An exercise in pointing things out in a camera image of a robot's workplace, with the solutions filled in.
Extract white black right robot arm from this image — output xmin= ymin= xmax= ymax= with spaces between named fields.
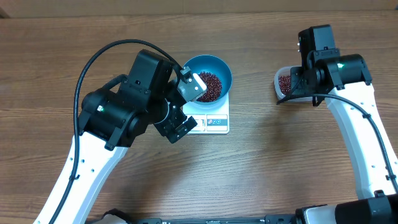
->
xmin=282 ymin=25 xmax=397 ymax=223

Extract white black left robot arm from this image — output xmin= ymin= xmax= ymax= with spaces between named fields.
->
xmin=35 ymin=49 xmax=207 ymax=223

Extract white digital kitchen scale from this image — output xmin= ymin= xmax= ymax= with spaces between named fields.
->
xmin=183 ymin=94 xmax=230 ymax=134

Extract red beans in bowl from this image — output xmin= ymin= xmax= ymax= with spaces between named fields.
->
xmin=197 ymin=72 xmax=222 ymax=103

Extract teal metal bowl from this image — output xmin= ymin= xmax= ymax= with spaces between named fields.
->
xmin=184 ymin=55 xmax=233 ymax=100

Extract clear plastic bean container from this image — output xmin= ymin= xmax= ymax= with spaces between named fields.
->
xmin=274 ymin=66 xmax=307 ymax=100

